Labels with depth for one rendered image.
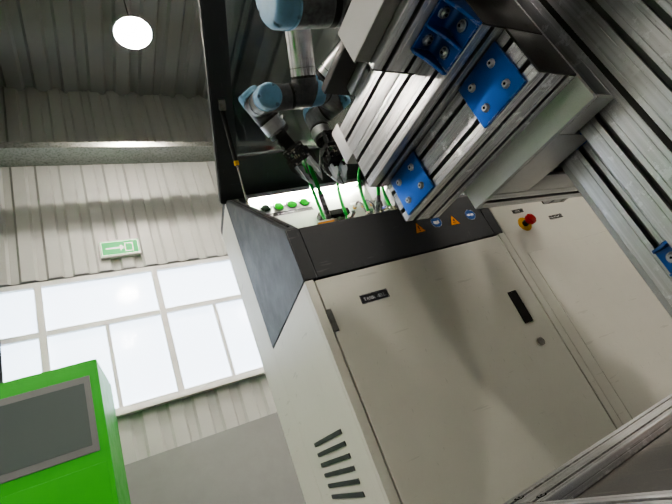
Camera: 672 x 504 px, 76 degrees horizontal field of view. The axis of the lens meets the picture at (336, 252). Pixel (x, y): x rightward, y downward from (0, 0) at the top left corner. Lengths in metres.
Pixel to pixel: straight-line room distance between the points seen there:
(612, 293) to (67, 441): 3.31
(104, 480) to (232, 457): 1.84
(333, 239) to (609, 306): 0.90
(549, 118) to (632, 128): 0.11
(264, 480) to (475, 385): 4.16
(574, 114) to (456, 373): 0.69
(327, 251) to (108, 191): 5.37
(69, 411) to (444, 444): 2.98
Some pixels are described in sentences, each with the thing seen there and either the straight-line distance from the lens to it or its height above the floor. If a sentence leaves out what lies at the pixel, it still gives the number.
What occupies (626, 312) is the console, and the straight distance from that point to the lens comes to 1.65.
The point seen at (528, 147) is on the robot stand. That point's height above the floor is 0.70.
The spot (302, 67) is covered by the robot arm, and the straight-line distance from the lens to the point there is 1.36.
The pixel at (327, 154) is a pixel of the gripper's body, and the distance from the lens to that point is 1.61.
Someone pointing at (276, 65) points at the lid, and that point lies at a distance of 1.84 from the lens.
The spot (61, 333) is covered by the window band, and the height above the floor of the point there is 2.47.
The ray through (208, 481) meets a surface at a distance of 5.08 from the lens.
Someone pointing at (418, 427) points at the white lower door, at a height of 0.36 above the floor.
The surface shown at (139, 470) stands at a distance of 5.05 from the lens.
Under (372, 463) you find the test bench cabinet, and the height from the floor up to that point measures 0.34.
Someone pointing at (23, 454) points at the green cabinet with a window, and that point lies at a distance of 3.72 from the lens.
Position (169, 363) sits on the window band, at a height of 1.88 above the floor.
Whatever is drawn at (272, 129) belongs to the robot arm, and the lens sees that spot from 1.42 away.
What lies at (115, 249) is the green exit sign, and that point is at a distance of 5.82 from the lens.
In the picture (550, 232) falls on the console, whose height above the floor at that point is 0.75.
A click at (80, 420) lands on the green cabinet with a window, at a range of 3.67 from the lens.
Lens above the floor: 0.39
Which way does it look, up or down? 23 degrees up
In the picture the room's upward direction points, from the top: 23 degrees counter-clockwise
